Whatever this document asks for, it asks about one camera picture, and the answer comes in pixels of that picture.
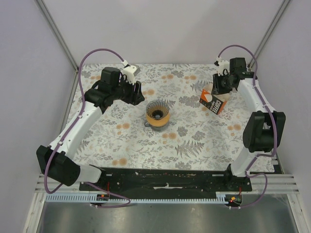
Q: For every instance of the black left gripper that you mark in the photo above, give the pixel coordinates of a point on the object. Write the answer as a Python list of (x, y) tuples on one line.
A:
[(138, 97)]

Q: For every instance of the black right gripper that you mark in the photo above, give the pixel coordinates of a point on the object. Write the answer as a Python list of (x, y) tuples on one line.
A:
[(216, 89)]

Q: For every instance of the clear ribbed glass dripper cone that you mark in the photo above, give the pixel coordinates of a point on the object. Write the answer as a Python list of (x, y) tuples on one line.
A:
[(157, 109)]

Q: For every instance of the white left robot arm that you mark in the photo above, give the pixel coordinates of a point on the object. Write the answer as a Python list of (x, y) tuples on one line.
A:
[(56, 160)]

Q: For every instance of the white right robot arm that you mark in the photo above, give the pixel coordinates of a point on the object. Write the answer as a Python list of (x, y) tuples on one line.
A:
[(262, 134)]

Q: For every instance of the orange black coffee filter box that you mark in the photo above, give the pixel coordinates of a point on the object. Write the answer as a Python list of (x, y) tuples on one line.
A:
[(215, 103)]

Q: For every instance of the clear glass measuring cup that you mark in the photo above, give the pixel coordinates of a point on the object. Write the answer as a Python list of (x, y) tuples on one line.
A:
[(156, 128)]

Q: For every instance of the floral patterned table mat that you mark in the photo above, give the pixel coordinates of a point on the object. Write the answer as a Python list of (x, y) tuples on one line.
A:
[(195, 138)]

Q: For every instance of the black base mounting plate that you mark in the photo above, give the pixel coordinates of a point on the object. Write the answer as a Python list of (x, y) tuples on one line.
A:
[(130, 183)]

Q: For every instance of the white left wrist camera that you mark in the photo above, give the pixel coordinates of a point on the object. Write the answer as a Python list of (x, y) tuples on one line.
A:
[(131, 71)]

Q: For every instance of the white slotted cable duct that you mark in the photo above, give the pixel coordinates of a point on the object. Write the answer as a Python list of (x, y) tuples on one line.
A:
[(96, 198)]

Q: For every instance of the aluminium frame rail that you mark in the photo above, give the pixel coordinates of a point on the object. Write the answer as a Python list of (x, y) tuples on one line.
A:
[(277, 184)]

